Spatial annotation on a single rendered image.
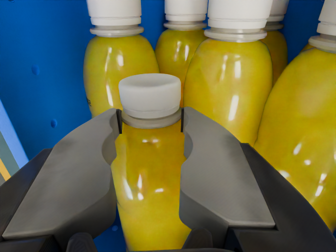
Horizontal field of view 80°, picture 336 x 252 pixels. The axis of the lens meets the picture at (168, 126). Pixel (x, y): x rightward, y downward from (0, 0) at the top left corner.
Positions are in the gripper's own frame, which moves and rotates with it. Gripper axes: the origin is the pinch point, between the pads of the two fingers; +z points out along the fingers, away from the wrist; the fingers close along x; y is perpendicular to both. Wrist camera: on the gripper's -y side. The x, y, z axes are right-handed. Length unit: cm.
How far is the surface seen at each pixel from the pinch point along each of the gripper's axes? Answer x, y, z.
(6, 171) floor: -122, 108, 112
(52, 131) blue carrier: -7.9, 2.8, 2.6
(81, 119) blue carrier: -6.9, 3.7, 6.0
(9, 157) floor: -114, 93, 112
